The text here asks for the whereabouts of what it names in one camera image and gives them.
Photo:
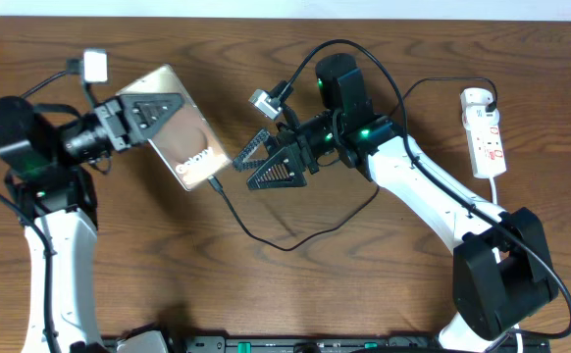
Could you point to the white power strip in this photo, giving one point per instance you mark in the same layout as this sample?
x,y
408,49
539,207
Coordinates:
x,y
480,121

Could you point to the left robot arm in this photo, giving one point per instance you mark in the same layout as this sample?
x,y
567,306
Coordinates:
x,y
46,147

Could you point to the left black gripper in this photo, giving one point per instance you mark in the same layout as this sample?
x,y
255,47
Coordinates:
x,y
114,124

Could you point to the Galaxy S25 Ultra smartphone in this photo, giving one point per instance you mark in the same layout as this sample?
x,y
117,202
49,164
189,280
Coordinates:
x,y
186,143

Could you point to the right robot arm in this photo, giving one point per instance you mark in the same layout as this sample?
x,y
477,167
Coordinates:
x,y
502,270

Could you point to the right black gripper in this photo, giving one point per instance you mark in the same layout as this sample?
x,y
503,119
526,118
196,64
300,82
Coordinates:
x,y
288,156

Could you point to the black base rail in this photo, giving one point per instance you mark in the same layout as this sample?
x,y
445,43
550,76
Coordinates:
x,y
154,338

